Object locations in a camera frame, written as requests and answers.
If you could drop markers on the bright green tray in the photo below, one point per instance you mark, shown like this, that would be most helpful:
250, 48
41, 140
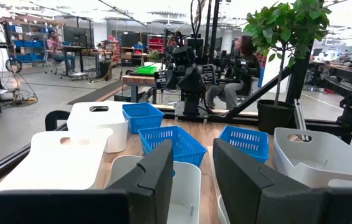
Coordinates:
146, 70

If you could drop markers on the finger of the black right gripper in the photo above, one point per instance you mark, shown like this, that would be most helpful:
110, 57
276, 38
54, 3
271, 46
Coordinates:
162, 80
208, 74

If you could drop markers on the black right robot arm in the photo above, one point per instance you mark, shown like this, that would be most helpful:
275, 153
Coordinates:
191, 104

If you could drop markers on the shelf rack with blue bins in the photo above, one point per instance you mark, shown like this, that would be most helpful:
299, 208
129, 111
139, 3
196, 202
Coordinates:
26, 43

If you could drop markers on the black aluminium rig frame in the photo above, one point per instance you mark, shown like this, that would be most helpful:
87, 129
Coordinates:
241, 119

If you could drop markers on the green tree in black pot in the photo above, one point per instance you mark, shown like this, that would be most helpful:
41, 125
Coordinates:
275, 116

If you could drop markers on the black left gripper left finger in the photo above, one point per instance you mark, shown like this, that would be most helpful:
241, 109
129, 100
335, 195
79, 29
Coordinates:
150, 186

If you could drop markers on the black floor mat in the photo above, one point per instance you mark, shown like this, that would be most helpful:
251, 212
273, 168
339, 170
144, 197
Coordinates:
97, 93

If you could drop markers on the wooden top workbench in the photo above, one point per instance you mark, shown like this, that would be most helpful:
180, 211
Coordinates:
138, 80

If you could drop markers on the red floor crate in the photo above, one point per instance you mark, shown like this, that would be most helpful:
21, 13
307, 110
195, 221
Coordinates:
329, 91

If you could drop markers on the black rolling desk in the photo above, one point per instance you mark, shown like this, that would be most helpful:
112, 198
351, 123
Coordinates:
69, 48

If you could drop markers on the black waste bin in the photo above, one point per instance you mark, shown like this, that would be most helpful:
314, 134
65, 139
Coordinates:
105, 70

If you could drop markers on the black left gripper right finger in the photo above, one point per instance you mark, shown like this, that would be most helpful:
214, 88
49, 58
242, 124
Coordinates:
250, 193

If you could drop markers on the black desk monitor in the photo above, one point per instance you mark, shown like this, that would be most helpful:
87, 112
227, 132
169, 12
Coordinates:
76, 35

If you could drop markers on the silver aluminium rail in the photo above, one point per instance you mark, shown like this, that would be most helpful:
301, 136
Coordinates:
300, 118

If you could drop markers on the blue plastic lattice basket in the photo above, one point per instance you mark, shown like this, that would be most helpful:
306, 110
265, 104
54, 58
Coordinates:
182, 146
244, 143
143, 119

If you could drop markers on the shelf with red bins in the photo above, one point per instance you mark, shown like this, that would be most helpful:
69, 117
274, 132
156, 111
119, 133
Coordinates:
156, 42

